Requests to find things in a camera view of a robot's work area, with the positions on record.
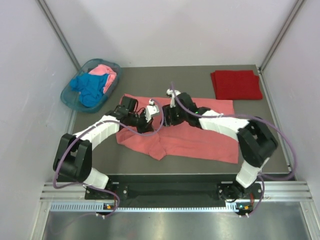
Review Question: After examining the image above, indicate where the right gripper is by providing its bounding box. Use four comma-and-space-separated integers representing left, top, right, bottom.
161, 103, 189, 127

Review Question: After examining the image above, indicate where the salmon pink t-shirt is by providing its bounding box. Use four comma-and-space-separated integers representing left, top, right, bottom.
115, 93, 239, 164

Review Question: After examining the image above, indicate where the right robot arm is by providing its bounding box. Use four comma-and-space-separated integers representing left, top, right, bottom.
162, 89, 278, 201

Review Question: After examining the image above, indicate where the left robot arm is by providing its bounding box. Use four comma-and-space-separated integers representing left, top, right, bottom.
53, 96, 160, 199

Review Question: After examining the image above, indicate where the blue t-shirt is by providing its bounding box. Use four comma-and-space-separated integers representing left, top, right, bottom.
69, 73, 109, 108

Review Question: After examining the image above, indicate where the teal plastic basket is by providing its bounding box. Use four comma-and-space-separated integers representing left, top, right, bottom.
60, 58, 122, 113

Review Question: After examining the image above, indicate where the light pink t-shirt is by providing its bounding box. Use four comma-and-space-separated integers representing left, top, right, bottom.
89, 64, 118, 94

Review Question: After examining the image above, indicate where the folded red t-shirt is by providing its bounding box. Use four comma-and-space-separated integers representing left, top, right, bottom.
210, 70, 263, 101

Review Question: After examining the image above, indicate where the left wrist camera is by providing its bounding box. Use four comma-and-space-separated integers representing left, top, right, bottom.
144, 99, 160, 122

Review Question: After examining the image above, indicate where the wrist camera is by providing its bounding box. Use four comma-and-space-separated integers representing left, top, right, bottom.
144, 99, 160, 122
166, 89, 181, 108

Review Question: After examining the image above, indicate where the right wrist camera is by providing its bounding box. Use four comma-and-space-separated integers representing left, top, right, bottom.
166, 89, 181, 108

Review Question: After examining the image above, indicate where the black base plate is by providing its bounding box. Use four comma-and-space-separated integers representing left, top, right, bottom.
84, 173, 296, 207

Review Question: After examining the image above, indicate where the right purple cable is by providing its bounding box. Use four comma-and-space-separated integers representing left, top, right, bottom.
169, 81, 298, 218

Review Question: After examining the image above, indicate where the purple cable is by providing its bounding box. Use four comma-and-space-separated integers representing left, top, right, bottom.
169, 81, 298, 218
53, 98, 165, 217

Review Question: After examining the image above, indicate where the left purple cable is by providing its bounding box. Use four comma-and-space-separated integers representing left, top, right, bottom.
53, 98, 165, 217

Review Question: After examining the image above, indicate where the slotted cable duct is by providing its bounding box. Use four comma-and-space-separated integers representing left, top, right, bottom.
50, 201, 249, 213

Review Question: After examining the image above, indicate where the left aluminium corner post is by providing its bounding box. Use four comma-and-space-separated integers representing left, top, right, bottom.
35, 0, 81, 71

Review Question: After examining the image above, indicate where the aluminium corner post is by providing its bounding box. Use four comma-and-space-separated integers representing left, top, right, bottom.
35, 0, 81, 71
258, 0, 306, 74

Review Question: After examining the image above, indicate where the right aluminium corner post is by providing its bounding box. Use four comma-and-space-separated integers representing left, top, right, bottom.
258, 0, 306, 74

